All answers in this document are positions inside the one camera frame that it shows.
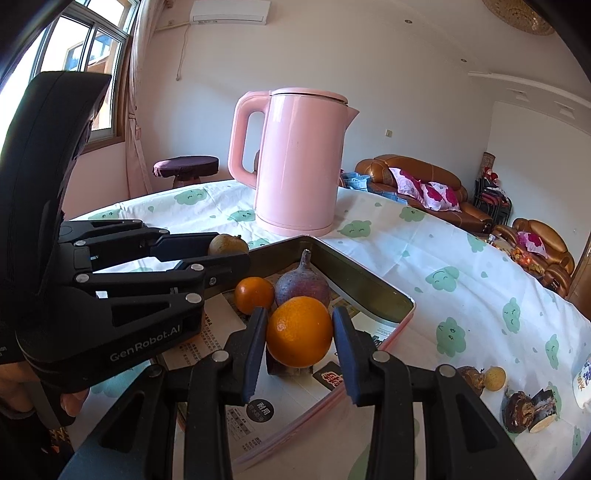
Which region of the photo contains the pink metal tray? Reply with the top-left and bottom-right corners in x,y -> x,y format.
159,234 -> 416,467

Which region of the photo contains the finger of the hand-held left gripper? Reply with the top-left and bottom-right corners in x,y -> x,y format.
60,220 -> 218,261
76,251 -> 252,320

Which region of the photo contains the small yellow fruit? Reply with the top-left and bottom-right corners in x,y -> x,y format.
482,366 -> 507,393

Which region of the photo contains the brown leather armchair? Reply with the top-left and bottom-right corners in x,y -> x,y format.
496,218 -> 576,298

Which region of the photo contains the person's left hand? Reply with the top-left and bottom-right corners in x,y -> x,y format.
0,362 -> 89,418

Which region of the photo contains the purple round fruit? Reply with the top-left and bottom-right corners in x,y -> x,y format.
274,248 -> 332,310

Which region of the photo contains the pink electric kettle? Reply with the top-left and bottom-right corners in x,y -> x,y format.
227,88 -> 361,237

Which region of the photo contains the brown leather sofa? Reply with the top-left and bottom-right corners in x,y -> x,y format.
355,154 -> 495,234

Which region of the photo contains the woven ceiling lamp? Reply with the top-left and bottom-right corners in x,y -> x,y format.
482,0 -> 555,35

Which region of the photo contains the white printed mug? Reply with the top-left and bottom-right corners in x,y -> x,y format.
573,357 -> 591,411

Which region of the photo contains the stack of dark chairs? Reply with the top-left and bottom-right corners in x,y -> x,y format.
473,178 -> 513,227

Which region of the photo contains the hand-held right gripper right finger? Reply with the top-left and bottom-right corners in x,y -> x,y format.
331,306 -> 529,480

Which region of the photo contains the cut dark fruit piece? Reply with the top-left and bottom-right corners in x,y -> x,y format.
529,388 -> 561,433

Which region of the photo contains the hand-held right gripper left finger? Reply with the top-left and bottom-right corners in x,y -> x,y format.
74,306 -> 269,480

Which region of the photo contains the white floral cushion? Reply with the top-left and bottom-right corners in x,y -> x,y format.
390,167 -> 423,200
418,181 -> 462,213
517,231 -> 550,259

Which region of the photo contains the pink curtain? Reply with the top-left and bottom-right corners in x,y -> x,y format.
124,0 -> 160,199

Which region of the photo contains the white cloud print tablecloth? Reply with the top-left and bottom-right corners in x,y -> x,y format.
60,178 -> 591,480

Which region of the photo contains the large orange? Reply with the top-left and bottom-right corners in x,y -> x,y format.
265,296 -> 334,368

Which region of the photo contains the stool with purple cover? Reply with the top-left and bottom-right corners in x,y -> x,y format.
153,156 -> 220,189

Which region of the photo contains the dark wrinkled fruit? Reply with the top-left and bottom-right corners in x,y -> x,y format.
502,390 -> 536,433

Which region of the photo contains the small tangerine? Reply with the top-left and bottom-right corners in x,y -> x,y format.
234,276 -> 275,315

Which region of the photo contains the window with metal frame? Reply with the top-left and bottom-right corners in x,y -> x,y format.
0,0 -> 141,151

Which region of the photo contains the brown wooden door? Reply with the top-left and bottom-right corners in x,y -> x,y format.
568,240 -> 591,319

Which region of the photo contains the brown wrinkled fruit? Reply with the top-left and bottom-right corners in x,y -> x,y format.
457,366 -> 486,397

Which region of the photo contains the olive brown round fruit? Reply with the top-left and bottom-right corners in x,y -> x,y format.
208,233 -> 250,257

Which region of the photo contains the white wall air conditioner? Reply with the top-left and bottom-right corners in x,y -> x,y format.
190,0 -> 271,24

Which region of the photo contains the cluttered coffee table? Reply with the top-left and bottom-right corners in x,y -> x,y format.
487,233 -> 548,278

